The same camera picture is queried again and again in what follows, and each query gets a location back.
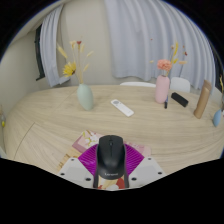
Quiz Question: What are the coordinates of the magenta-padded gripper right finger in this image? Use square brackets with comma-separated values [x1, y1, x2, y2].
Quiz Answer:
[123, 143, 167, 189]

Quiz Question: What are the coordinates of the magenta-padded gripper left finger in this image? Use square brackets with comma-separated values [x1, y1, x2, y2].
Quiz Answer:
[57, 143, 100, 189]

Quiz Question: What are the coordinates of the black computer mouse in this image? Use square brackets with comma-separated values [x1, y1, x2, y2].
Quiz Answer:
[95, 134, 127, 180]

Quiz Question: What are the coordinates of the cartoon print mouse pad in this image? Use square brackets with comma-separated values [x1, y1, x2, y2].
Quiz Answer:
[58, 129, 153, 191]

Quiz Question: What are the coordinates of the white remote control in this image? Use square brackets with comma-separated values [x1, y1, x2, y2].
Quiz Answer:
[110, 98, 135, 118]

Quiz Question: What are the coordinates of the green vase with yellow flowers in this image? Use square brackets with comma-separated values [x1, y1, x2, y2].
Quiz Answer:
[56, 40, 95, 112]

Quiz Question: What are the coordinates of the small black box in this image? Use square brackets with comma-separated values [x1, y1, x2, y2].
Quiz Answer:
[170, 92, 190, 108]

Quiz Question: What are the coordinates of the pink vase with dried flowers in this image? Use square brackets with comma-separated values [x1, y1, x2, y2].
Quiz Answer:
[149, 41, 189, 104]

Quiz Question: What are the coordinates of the gold insulated bottle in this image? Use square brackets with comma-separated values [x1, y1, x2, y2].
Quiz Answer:
[193, 79, 213, 120]

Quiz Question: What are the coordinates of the blue vase with dried flowers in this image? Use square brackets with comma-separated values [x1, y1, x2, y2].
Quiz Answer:
[212, 74, 224, 128]

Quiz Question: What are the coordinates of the dark framed window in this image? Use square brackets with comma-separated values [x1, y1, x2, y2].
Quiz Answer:
[34, 23, 46, 82]

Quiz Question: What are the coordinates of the narrow white curtain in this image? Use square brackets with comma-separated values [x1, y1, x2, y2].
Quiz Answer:
[39, 3, 73, 88]

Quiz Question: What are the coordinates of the wide white sheer curtain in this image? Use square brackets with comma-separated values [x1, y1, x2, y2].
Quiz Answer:
[104, 0, 217, 90]

